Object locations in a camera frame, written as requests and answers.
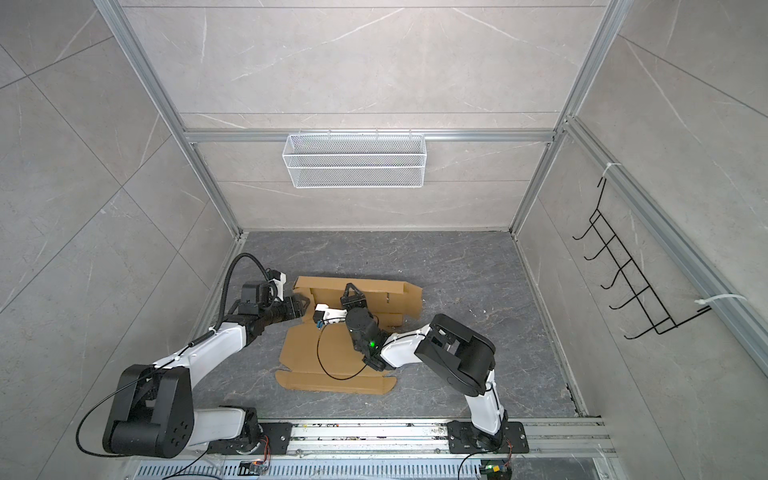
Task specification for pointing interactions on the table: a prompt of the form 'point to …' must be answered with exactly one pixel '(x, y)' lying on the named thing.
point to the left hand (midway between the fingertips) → (298, 295)
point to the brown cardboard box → (322, 357)
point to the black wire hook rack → (660, 319)
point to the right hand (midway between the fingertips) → (355, 279)
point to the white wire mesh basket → (355, 161)
